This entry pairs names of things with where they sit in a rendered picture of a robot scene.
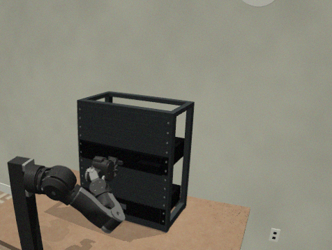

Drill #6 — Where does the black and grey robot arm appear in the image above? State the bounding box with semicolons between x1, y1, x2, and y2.
22;159;125;233

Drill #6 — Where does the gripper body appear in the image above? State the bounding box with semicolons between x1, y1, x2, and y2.
91;156;114;182

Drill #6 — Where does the black storage rack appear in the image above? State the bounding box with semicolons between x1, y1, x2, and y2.
77;91;195;233

